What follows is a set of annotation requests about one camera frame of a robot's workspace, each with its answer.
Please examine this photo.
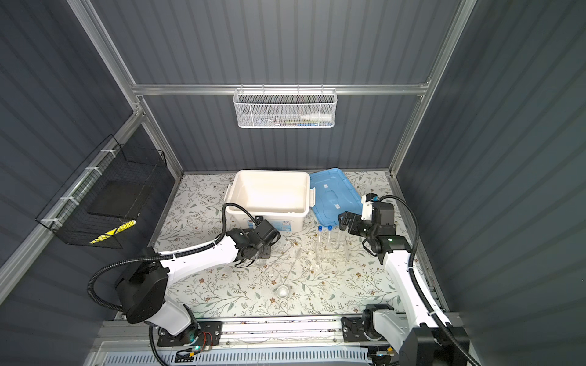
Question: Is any white plastic storage box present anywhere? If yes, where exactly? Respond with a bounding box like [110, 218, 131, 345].
[224, 170, 316, 233]

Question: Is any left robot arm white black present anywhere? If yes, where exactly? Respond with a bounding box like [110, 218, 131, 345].
[87, 202, 281, 345]

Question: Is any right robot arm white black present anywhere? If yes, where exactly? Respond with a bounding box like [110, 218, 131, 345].
[338, 193, 479, 365]

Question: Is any clear plastic tube rack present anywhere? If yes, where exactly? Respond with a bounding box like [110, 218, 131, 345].
[313, 228, 349, 269]

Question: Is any blue plastic box lid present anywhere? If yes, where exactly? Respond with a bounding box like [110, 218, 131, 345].
[310, 168, 363, 227]

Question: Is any white bottle in basket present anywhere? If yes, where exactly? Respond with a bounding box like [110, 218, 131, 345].
[300, 114, 334, 124]

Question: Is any yellow black striped tape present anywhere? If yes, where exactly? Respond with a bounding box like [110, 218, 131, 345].
[89, 220, 137, 245]

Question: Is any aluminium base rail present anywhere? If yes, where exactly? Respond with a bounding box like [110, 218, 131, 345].
[84, 313, 482, 366]

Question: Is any white wire mesh basket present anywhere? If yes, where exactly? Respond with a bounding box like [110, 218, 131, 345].
[233, 90, 338, 129]

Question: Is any black wire wall basket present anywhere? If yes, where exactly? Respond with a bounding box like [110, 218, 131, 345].
[36, 138, 169, 249]

